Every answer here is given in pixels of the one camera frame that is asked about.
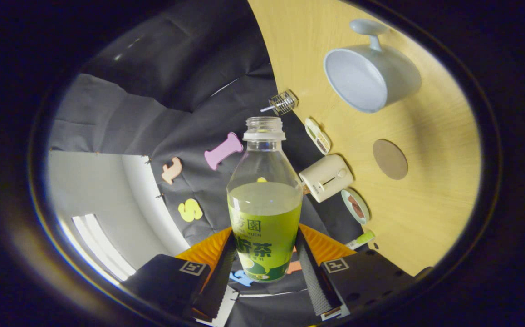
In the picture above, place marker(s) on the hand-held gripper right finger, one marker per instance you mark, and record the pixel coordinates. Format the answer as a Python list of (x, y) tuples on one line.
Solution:
[(316, 286)]

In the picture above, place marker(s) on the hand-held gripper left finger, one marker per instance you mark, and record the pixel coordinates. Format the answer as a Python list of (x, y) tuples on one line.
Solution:
[(219, 286)]

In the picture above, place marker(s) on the green label juice bottle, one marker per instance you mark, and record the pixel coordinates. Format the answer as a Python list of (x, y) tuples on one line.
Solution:
[(264, 227)]

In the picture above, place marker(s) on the round brown coaster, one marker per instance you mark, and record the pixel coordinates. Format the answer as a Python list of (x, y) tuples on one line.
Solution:
[(390, 159)]

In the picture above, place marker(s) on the slim white green bottle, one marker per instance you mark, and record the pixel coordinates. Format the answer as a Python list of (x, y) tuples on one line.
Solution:
[(360, 240)]

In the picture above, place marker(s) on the brown toast slice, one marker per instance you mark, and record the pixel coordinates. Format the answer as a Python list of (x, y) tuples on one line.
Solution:
[(356, 206)]

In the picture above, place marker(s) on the pale green plate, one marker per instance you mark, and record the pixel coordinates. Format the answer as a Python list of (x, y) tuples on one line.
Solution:
[(345, 197)]

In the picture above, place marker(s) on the bread slice in toaster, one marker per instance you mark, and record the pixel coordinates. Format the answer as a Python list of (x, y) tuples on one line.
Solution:
[(306, 189)]

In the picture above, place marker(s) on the white toaster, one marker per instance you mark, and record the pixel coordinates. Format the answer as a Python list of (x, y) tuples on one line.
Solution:
[(326, 177)]

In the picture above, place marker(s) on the ceiling light panel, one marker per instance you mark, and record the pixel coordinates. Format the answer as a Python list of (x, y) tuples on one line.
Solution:
[(103, 247)]

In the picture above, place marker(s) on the wooden table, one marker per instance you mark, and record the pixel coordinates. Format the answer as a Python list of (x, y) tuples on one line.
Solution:
[(425, 209)]

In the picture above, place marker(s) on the white divided snack tray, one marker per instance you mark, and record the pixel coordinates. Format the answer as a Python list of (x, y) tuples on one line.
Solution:
[(317, 136)]

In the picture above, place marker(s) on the white straw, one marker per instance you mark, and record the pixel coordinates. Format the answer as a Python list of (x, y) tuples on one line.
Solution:
[(267, 109)]

